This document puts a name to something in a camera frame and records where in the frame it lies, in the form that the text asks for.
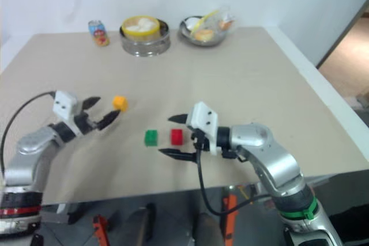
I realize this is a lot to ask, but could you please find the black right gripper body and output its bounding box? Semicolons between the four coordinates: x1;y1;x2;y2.
189;128;210;152

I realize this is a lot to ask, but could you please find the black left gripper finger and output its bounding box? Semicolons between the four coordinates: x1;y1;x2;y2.
96;109;121;131
80;96;102;113

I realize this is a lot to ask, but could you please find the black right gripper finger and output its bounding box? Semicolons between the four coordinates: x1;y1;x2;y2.
157;147;198;163
167;113;190;126

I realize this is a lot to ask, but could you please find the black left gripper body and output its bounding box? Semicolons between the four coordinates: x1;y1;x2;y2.
73;108;102;137

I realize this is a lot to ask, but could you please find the red cube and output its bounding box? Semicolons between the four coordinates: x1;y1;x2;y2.
170;128;185;146

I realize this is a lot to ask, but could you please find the yellow cube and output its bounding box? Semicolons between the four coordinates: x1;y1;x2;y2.
112;95;129;112

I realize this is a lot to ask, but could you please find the green cube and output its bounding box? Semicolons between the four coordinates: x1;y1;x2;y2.
143;129;160;147

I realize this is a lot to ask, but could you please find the printed drink can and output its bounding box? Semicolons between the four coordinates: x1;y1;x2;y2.
88;20;111;47

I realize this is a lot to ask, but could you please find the round metal steamer pot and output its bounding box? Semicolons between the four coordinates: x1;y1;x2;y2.
119;17;171;58

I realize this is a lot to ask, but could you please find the orange metal bar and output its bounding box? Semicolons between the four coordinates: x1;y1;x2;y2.
221;186;240;246

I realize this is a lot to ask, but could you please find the metal bowl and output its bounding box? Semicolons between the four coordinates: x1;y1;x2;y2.
178;15;228;47

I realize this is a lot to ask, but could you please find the orange bread piece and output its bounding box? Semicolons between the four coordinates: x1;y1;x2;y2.
194;29;214;42

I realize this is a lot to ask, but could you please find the orange black clamp tool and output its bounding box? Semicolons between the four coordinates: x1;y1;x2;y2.
91;214;112;246

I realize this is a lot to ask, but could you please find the clear plastic food bag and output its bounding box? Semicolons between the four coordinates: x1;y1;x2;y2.
187;6;240;43

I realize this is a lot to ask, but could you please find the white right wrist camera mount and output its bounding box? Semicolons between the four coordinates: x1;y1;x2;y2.
186;101;223;155

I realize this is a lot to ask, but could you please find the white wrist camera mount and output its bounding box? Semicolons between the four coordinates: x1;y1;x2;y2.
52;90;84;137
186;101;223;155

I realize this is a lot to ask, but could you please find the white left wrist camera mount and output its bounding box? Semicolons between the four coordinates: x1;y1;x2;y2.
52;90;84;137

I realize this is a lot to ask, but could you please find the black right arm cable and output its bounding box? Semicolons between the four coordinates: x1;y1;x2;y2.
195;142;278;217

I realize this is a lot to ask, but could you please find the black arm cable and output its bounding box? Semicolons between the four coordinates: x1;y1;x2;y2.
195;142;278;217
0;90;58;176

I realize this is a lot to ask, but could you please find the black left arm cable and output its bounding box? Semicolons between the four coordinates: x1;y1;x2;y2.
0;90;58;176

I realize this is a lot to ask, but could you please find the yellow steamer ring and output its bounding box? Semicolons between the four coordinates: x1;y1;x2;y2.
121;15;161;43

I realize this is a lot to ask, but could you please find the black table support bracket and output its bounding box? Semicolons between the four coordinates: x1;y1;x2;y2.
66;201;91;225

